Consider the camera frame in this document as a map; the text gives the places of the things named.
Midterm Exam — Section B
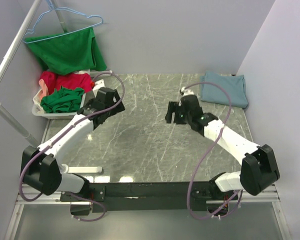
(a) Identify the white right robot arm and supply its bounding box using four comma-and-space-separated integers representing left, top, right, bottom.
165, 95, 280, 200

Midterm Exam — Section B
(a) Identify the red t shirt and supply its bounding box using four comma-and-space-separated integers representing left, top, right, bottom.
39, 71, 95, 95

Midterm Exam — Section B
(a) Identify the grey-blue polo shirt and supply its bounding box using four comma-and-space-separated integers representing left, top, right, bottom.
200, 71, 249, 109

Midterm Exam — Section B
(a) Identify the white clothes rack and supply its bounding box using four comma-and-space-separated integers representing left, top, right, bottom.
0, 0, 113, 176

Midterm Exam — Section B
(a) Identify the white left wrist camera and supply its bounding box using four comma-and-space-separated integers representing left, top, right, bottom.
92, 79, 105, 95

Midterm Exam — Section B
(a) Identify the light blue wire hanger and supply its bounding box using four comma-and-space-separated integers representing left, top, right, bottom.
22, 0, 104, 45

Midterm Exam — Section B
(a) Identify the crumpled green t shirt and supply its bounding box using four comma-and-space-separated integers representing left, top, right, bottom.
40, 86, 85, 114

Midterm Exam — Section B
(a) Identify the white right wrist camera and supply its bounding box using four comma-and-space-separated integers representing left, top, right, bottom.
180, 86, 195, 97

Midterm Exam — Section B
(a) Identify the hanging green t shirt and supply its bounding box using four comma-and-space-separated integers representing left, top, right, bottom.
24, 27, 107, 75

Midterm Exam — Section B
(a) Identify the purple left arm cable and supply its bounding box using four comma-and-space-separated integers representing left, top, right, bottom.
18, 71, 126, 223

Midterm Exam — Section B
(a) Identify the white plastic laundry basket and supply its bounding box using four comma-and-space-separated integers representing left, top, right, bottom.
32, 88, 86, 120

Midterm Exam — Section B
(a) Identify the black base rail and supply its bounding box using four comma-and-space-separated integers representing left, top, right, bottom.
14, 181, 281, 217

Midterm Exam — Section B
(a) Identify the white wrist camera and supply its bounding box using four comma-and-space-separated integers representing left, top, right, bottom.
180, 86, 195, 97
92, 79, 105, 95

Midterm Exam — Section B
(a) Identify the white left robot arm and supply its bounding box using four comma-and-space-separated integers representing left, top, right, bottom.
20, 87, 125, 201

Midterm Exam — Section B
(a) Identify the pink garment in basket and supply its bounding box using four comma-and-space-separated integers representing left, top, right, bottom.
38, 79, 49, 100

